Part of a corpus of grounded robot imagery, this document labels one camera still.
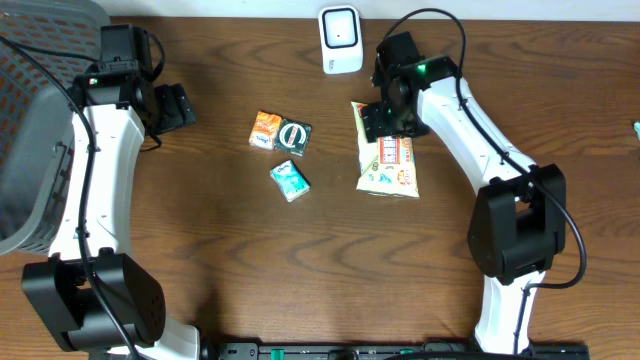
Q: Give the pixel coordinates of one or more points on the white barcode scanner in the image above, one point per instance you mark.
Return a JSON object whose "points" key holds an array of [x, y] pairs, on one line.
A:
{"points": [[341, 39]]}

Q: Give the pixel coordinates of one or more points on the dark green round-logo packet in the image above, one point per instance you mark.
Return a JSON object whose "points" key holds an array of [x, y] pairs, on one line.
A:
{"points": [[293, 137]]}

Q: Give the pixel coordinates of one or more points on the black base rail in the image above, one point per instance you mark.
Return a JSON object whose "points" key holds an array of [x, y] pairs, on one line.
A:
{"points": [[443, 350]]}

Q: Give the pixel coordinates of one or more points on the orange tissue pack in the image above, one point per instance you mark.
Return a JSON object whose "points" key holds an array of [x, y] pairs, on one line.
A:
{"points": [[265, 130]]}

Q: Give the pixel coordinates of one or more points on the yellow snack bag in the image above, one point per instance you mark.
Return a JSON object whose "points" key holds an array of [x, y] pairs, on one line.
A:
{"points": [[387, 165]]}

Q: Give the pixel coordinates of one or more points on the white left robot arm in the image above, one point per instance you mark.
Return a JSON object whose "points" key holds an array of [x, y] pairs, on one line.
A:
{"points": [[90, 293]]}

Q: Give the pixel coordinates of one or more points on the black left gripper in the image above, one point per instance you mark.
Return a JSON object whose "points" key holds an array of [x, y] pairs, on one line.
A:
{"points": [[176, 107]]}

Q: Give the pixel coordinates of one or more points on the teal tissue pack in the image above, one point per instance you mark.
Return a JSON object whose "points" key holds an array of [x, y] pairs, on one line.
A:
{"points": [[290, 180]]}

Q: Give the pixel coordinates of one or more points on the mint green snack packet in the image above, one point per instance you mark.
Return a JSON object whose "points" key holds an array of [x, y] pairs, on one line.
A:
{"points": [[636, 127]]}

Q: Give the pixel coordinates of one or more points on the grey plastic shopping basket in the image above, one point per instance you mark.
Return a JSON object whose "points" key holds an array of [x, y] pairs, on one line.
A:
{"points": [[45, 45]]}

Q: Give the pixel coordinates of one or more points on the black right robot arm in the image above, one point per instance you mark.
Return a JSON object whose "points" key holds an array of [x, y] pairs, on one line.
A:
{"points": [[516, 228]]}

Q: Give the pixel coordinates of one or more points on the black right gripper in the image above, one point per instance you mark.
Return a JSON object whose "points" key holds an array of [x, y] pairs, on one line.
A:
{"points": [[374, 125]]}

